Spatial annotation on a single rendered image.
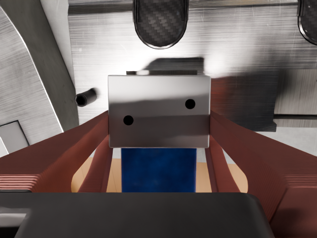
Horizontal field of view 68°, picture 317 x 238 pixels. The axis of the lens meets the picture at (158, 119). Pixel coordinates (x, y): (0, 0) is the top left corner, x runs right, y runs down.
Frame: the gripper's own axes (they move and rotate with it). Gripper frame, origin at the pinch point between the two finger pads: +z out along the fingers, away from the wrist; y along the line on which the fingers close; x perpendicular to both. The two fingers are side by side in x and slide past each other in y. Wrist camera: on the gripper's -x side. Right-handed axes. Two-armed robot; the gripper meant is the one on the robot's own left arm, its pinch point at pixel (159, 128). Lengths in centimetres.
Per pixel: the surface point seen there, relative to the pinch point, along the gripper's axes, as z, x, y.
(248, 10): 6.9, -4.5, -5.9
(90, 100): 5.1, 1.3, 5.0
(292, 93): 6.7, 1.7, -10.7
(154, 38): 7.4, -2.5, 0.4
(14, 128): 8.7, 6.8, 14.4
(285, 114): 6.2, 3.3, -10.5
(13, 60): 11.7, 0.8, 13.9
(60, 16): 18.1, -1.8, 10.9
